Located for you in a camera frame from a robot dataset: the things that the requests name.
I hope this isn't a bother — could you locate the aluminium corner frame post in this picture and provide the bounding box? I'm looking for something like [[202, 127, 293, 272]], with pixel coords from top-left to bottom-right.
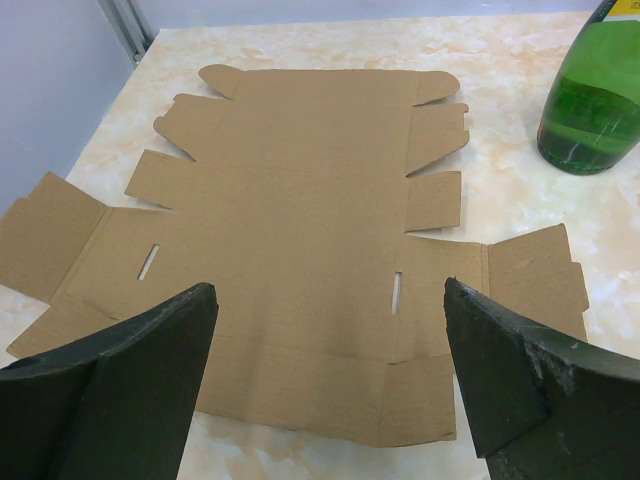
[[98, 0, 154, 66]]

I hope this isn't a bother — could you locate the brown cardboard box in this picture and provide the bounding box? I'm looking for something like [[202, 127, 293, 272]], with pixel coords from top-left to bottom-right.
[[1, 64, 589, 447]]

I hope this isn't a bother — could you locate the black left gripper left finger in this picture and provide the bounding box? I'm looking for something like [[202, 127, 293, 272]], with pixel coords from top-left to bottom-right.
[[1, 283, 219, 479]]

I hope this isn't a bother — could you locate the green glass bottle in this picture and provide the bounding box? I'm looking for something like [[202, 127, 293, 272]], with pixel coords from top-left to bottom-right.
[[537, 0, 639, 175]]

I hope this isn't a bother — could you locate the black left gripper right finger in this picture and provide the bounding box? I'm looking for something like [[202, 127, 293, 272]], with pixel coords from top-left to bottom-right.
[[444, 278, 639, 479]]

